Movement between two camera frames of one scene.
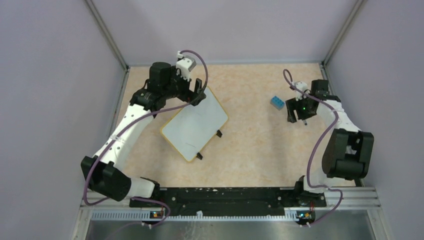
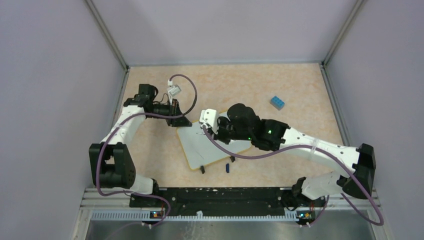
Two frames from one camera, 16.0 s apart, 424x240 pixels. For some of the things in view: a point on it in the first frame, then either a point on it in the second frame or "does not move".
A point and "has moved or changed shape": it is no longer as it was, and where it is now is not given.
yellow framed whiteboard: [191, 130] has moved or changed shape
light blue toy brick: [277, 103] does not move
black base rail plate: [192, 200] does not move
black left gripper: [191, 97] to [178, 122]
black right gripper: [293, 105] to [218, 136]
